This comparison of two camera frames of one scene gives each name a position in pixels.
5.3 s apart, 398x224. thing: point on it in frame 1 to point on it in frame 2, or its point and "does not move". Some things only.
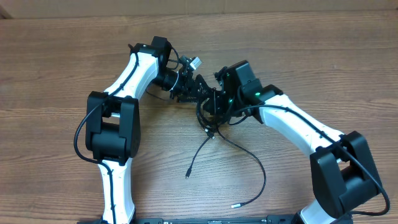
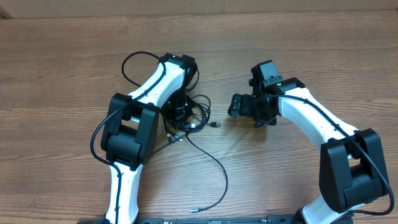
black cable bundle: x=210 y=121 to x=199 y=119
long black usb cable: x=207 y=141 to x=196 y=210
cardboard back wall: x=56 y=8 does not move
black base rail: x=272 y=219 does not move
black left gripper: x=186 y=90 to x=175 y=119
